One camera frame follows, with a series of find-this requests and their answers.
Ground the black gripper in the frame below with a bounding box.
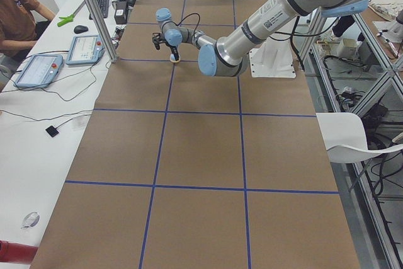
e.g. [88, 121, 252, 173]
[166, 42, 179, 59]

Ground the blue dome call bell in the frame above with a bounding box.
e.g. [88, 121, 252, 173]
[169, 55, 181, 63]

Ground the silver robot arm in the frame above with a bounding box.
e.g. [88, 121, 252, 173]
[152, 0, 369, 77]

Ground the black power box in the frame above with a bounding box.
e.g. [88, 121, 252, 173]
[114, 1, 128, 25]

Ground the black keyboard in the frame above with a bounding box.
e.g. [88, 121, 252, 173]
[97, 0, 110, 18]

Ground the far blue teach pendant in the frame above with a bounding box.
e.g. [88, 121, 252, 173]
[65, 35, 105, 66]

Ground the blue teach pendant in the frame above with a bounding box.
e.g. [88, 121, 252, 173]
[65, 35, 105, 66]
[14, 55, 64, 89]

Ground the black computer mouse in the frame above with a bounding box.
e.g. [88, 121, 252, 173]
[74, 25, 88, 34]

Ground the green plastic tool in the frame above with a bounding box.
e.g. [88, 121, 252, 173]
[57, 14, 75, 27]

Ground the near blue teach pendant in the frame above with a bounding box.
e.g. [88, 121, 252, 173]
[14, 55, 64, 89]

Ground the small black square pad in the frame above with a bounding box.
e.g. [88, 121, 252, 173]
[45, 125, 59, 137]

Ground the person in brown shirt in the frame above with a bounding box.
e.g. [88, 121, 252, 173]
[1, 0, 55, 62]

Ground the white plastic chair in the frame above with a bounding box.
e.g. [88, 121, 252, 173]
[316, 112, 402, 163]

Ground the crumpled clear plastic wrapper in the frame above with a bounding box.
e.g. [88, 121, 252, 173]
[21, 212, 40, 229]

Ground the red cylinder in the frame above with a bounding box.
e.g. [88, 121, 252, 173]
[0, 241, 38, 265]

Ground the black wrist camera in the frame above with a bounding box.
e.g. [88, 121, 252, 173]
[152, 33, 166, 50]

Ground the black camera cable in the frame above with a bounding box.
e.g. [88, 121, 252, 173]
[176, 13, 202, 40]

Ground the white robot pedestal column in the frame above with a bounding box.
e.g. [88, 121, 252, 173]
[249, 38, 296, 79]

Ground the aluminium frame post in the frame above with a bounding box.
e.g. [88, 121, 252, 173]
[84, 0, 118, 63]

